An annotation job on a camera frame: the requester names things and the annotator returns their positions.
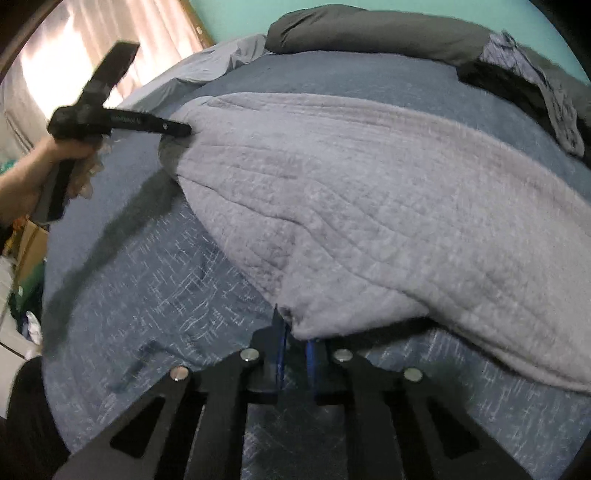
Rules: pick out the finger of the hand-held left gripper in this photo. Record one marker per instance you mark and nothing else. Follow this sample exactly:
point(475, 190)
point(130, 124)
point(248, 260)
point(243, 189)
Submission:
point(175, 128)

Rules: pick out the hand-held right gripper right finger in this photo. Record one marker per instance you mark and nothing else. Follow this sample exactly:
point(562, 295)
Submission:
point(313, 369)

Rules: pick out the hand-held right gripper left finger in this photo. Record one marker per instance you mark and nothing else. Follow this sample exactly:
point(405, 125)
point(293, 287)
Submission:
point(278, 355)

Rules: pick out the grey quilted sweater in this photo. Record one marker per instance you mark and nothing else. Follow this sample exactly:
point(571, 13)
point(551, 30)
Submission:
point(369, 194)

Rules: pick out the person's left forearm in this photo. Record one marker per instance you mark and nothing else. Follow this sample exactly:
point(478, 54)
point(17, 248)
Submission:
point(11, 194)

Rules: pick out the person's left hand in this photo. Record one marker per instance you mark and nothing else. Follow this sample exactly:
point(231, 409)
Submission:
point(41, 175)

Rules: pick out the light grey bed sheet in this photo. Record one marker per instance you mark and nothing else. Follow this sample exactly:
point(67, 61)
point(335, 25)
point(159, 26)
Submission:
point(207, 64)

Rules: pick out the pale pink curtain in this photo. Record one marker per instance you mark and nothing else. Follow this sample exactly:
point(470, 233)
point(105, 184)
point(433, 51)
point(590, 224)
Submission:
point(92, 32)

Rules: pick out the blue patterned bedspread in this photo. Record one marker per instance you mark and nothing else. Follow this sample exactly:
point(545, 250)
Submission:
point(161, 286)

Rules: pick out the cardboard box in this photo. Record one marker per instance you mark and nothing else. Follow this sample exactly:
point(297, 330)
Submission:
point(30, 244)

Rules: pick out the dark grey long pillow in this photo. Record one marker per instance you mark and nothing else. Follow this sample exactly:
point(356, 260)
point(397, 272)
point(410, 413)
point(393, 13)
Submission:
point(369, 27)

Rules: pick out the person's black pants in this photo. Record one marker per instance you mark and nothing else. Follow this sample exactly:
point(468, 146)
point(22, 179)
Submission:
point(27, 424)

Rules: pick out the blue-grey checked shirt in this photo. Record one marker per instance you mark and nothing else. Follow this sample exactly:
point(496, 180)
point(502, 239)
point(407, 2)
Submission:
point(558, 110)

